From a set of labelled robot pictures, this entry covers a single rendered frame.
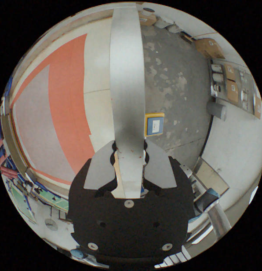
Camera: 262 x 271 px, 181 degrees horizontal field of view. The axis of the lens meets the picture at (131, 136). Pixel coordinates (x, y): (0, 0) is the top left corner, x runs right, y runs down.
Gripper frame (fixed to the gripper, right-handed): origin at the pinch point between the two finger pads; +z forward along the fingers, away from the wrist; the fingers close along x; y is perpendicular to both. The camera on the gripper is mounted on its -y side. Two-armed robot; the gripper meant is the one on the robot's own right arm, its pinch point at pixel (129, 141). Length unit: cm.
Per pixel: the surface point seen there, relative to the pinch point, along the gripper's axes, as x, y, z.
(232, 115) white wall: 290, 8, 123
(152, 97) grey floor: 35, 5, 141
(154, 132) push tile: 12.7, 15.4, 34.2
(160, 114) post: 16.1, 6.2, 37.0
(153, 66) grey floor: 39, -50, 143
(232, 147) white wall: 299, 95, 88
